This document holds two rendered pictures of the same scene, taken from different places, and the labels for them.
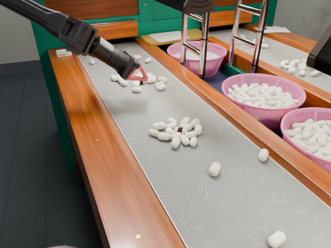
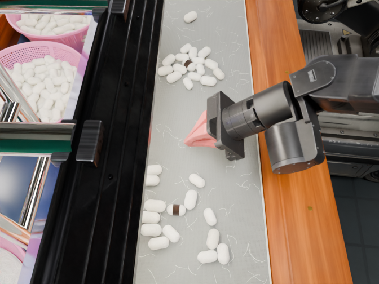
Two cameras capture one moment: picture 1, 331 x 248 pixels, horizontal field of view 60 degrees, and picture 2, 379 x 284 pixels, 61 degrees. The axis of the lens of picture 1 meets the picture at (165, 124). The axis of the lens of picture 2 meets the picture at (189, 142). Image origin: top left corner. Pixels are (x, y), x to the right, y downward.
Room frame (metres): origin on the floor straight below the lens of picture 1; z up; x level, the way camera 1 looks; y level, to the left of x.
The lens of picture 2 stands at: (1.12, 0.19, 1.30)
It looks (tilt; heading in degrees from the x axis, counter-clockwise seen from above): 59 degrees down; 206
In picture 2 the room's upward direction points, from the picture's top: straight up
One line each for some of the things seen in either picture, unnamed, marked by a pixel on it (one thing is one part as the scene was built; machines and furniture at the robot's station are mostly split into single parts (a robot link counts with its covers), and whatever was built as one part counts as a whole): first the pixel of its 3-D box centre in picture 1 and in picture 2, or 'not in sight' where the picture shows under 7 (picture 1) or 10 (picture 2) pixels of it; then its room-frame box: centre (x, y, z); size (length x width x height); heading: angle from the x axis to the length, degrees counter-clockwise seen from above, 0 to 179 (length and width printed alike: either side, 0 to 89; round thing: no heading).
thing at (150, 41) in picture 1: (175, 36); not in sight; (1.46, -0.05, 0.77); 0.33 x 0.15 x 0.01; 114
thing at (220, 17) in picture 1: (227, 16); not in sight; (1.65, -0.34, 0.83); 0.30 x 0.06 x 0.07; 114
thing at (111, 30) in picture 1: (105, 30); not in sight; (1.37, 0.28, 0.83); 0.30 x 0.06 x 0.07; 114
